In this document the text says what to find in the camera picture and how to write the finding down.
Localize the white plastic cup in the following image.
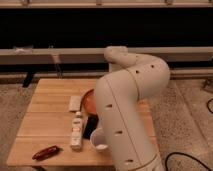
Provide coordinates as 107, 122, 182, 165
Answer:
90, 128, 108, 152

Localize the white plastic bottle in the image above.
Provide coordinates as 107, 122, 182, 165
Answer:
70, 111, 83, 150

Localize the white rectangular box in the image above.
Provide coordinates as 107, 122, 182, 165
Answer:
68, 95, 82, 112

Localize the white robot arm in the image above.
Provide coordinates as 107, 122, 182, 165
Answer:
94, 46, 170, 171

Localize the wooden table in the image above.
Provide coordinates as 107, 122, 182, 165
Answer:
6, 78, 160, 168

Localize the red chili pepper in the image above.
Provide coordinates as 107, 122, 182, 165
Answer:
32, 145, 60, 160

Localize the long grey bench rail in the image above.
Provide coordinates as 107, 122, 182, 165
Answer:
0, 46, 213, 65

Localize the orange ceramic bowl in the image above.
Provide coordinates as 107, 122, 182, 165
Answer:
82, 89, 97, 114

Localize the black floor cable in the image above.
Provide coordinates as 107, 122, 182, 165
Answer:
164, 97, 213, 171

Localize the black smartphone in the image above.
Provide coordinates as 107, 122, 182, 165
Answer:
83, 115, 99, 139

